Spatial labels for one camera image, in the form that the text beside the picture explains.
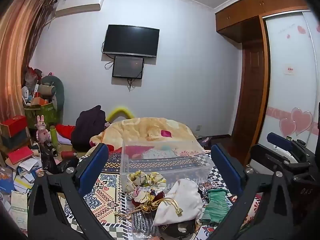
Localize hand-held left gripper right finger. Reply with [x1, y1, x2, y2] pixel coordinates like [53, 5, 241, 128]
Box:
[207, 144, 299, 240]

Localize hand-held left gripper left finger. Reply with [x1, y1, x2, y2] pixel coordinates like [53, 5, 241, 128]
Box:
[27, 143, 118, 240]

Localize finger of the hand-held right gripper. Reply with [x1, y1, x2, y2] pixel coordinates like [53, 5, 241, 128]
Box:
[266, 132, 293, 151]

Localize patterned bed sheet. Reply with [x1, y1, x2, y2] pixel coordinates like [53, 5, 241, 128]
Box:
[64, 145, 263, 240]

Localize green pleated cloth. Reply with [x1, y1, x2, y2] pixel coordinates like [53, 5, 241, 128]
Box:
[200, 189, 232, 224]

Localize black garment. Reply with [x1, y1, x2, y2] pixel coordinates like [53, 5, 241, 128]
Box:
[71, 105, 107, 152]

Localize pink cloth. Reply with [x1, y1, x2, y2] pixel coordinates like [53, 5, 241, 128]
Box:
[124, 145, 156, 159]

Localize black telescope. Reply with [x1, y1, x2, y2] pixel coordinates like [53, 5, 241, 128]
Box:
[41, 140, 59, 158]

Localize red cloth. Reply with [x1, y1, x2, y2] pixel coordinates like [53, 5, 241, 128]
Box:
[55, 124, 77, 140]

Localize white heart-print wardrobe door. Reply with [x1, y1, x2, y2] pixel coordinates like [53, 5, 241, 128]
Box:
[257, 9, 320, 150]

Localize clear plastic storage box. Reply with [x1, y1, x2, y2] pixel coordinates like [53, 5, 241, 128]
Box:
[119, 140, 215, 193]

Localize floral fabric scrunchie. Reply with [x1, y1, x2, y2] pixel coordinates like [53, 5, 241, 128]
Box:
[126, 170, 167, 193]

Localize green bottle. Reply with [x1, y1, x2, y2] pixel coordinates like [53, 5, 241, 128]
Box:
[49, 126, 59, 147]

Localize yellow fleece blanket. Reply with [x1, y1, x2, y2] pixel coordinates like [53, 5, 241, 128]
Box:
[90, 117, 198, 153]

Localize wooden door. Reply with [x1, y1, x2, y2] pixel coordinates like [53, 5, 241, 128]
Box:
[231, 15, 270, 146]

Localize pink rabbit figure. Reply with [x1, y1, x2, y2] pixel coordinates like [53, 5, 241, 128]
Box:
[36, 115, 52, 146]

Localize yellow curved cushion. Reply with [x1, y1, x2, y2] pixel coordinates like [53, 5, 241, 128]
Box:
[107, 106, 135, 122]

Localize teal knitted cloth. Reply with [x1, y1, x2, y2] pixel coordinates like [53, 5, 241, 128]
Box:
[150, 147, 173, 158]

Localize grey knitted cloth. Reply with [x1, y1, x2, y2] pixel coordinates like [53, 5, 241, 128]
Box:
[130, 211, 160, 236]

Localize pile of papers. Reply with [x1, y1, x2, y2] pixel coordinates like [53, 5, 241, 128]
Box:
[0, 155, 43, 230]

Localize red book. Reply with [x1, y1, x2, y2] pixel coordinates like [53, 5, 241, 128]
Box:
[7, 146, 34, 165]

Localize green cardboard box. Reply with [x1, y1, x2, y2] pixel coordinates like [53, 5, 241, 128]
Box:
[24, 102, 60, 128]

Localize dark brown pouch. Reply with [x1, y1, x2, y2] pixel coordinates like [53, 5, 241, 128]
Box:
[160, 219, 198, 239]

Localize dark grey box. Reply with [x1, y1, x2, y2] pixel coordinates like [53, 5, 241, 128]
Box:
[1, 129, 28, 150]

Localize grey-green plush toy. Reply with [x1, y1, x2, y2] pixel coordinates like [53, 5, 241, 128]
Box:
[41, 75, 65, 112]

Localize red box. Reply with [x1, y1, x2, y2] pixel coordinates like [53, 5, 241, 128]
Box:
[0, 115, 28, 132]

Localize wooden overhead cabinet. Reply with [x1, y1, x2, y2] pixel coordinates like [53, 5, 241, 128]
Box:
[214, 0, 310, 43]

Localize striped brown curtain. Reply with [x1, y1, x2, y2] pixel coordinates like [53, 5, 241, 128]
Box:
[0, 0, 58, 125]

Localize white air conditioner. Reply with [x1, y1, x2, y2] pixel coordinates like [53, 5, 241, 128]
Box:
[54, 0, 105, 18]

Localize white drawstring pouch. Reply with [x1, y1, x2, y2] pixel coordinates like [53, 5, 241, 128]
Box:
[153, 178, 203, 227]

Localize dark red gold-corded pouch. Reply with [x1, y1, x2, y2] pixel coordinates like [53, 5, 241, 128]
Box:
[131, 192, 166, 215]

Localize small black wall monitor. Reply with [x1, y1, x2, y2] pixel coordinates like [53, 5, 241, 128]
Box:
[112, 56, 145, 79]

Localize black wall television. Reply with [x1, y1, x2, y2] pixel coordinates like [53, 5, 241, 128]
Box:
[102, 24, 160, 58]

